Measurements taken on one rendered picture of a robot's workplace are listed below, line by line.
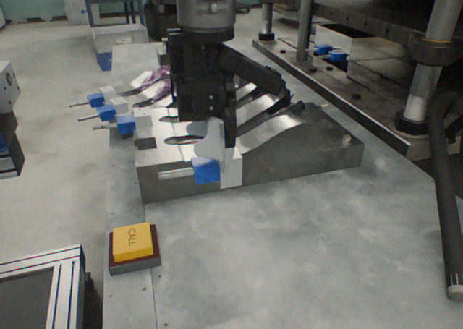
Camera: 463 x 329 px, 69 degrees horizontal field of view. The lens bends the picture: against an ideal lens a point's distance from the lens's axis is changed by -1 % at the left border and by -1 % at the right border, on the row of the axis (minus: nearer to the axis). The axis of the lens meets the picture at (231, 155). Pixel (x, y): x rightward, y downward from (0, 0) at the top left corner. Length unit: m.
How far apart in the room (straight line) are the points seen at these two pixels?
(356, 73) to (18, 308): 1.47
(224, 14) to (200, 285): 0.39
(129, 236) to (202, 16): 0.36
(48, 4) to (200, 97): 7.60
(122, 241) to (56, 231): 1.41
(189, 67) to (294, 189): 0.38
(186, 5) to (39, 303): 1.18
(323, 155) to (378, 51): 0.76
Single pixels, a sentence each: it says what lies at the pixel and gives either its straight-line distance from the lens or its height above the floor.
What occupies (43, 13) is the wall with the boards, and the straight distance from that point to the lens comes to 8.04.
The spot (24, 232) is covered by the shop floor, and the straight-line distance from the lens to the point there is 2.07.
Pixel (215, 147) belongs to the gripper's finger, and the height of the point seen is 0.99.
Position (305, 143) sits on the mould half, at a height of 0.89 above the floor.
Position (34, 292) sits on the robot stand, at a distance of 1.45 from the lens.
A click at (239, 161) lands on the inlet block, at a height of 0.95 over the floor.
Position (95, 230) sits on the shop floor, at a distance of 1.91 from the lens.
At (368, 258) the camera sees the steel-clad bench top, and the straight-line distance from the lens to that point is 0.63.
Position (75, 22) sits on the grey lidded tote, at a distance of 7.39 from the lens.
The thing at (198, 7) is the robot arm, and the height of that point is 1.18.
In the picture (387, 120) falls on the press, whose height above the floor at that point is 0.78.
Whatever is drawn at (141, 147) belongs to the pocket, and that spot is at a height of 0.87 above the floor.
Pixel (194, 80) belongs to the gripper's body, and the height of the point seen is 1.09.
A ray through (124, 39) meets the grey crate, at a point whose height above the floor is 0.34.
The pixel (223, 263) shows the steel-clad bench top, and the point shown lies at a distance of 0.58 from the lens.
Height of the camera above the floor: 1.24
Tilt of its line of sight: 31 degrees down
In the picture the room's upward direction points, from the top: straight up
